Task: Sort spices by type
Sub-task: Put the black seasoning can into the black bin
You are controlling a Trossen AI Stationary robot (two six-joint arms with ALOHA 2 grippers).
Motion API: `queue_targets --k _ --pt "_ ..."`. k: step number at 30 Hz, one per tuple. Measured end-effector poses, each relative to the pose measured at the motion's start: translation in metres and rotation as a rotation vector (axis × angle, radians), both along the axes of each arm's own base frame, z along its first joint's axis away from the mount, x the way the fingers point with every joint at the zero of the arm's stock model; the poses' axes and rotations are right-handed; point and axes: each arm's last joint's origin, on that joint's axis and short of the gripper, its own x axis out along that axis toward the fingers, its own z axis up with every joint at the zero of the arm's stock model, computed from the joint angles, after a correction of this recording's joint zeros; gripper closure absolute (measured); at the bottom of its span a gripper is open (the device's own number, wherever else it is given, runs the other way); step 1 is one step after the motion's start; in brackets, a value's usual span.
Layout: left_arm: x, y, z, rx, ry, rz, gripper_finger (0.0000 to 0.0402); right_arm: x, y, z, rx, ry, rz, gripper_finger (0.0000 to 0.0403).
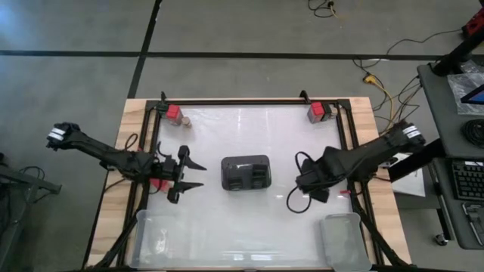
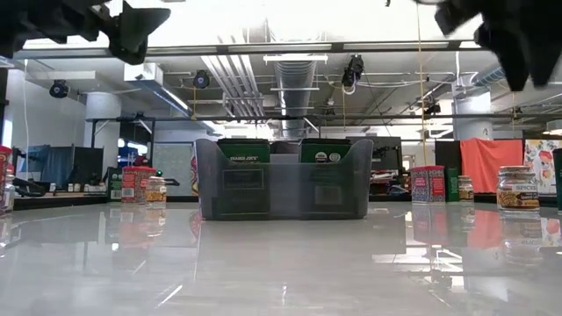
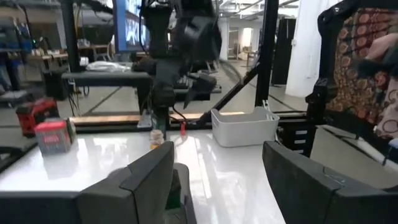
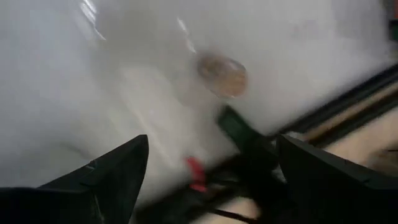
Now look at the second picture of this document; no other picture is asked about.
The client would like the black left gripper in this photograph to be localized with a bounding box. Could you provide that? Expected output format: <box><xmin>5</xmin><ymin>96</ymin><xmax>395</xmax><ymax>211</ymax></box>
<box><xmin>0</xmin><ymin>0</ymin><xmax>171</xmax><ymax>66</ymax></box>

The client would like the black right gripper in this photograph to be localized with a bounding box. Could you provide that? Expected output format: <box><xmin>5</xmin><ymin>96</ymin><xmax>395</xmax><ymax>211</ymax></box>
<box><xmin>434</xmin><ymin>0</ymin><xmax>562</xmax><ymax>92</ymax></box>

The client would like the green black pepper spice tin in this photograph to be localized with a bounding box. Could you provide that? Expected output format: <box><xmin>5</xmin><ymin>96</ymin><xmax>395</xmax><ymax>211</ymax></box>
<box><xmin>107</xmin><ymin>166</ymin><xmax>124</xmax><ymax>203</ymax></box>
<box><xmin>216</xmin><ymin>138</ymin><xmax>272</xmax><ymax>219</ymax></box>
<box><xmin>299</xmin><ymin>138</ymin><xmax>353</xmax><ymax>219</ymax></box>
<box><xmin>444</xmin><ymin>166</ymin><xmax>461</xmax><ymax>203</ymax></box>
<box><xmin>552</xmin><ymin>147</ymin><xmax>562</xmax><ymax>212</ymax></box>

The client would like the red patterned spice tin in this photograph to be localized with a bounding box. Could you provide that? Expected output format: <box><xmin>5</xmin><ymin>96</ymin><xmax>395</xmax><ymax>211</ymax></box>
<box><xmin>410</xmin><ymin>165</ymin><xmax>447</xmax><ymax>204</ymax></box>
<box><xmin>0</xmin><ymin>145</ymin><xmax>13</xmax><ymax>216</ymax></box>
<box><xmin>121</xmin><ymin>165</ymin><xmax>158</xmax><ymax>204</ymax></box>

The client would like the white ceiling box unit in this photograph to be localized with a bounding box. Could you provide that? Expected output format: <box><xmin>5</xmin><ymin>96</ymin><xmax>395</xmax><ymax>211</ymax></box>
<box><xmin>123</xmin><ymin>62</ymin><xmax>164</xmax><ymax>83</ymax></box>

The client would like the black round ceiling fixture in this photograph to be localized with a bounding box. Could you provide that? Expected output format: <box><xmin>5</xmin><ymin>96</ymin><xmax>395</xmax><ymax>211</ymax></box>
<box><xmin>48</xmin><ymin>79</ymin><xmax>70</xmax><ymax>99</ymax></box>
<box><xmin>192</xmin><ymin>69</ymin><xmax>211</xmax><ymax>90</ymax></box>

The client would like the black cloth panel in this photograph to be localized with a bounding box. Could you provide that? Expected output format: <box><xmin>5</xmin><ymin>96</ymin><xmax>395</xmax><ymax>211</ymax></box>
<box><xmin>434</xmin><ymin>140</ymin><xmax>462</xmax><ymax>169</ymax></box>

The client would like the orange cloth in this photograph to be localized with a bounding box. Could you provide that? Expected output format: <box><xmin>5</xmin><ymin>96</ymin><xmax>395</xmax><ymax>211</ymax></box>
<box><xmin>459</xmin><ymin>138</ymin><xmax>524</xmax><ymax>194</ymax></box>

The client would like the colourful cartoon poster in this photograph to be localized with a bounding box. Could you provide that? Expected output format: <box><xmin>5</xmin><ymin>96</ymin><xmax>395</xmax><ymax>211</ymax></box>
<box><xmin>523</xmin><ymin>139</ymin><xmax>562</xmax><ymax>195</ymax></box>

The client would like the colourful patterned cloth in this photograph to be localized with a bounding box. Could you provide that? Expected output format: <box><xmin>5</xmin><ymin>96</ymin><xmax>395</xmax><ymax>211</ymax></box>
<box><xmin>190</xmin><ymin>140</ymin><xmax>199</xmax><ymax>198</ymax></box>

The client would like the blue partition screen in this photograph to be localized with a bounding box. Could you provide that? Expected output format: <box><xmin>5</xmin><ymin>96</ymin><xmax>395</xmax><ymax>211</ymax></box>
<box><xmin>26</xmin><ymin>144</ymin><xmax>75</xmax><ymax>186</ymax></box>

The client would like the white ceiling light strip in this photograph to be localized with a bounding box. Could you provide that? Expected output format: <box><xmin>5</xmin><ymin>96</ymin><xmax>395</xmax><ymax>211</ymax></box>
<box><xmin>263</xmin><ymin>54</ymin><xmax>329</xmax><ymax>65</ymax></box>

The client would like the dark grey translucent bin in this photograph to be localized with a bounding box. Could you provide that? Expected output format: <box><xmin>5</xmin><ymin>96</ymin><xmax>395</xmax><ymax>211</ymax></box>
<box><xmin>195</xmin><ymin>138</ymin><xmax>374</xmax><ymax>221</ymax></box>

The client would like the black overhead frame bar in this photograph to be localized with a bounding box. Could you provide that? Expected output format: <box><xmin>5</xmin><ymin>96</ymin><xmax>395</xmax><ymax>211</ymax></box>
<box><xmin>12</xmin><ymin>39</ymin><xmax>562</xmax><ymax>58</ymax></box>

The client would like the black hanging camera device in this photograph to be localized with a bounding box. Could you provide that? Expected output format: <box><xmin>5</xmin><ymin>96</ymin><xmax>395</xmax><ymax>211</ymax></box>
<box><xmin>341</xmin><ymin>54</ymin><xmax>365</xmax><ymax>96</ymax></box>

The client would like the ribbed silver air duct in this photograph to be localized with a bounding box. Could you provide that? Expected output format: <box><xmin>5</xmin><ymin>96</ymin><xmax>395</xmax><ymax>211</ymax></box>
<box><xmin>274</xmin><ymin>60</ymin><xmax>318</xmax><ymax>137</ymax></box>

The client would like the black metal table frame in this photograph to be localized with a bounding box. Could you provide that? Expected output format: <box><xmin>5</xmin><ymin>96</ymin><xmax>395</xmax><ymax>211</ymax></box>
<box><xmin>12</xmin><ymin>192</ymin><xmax>562</xmax><ymax>211</ymax></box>

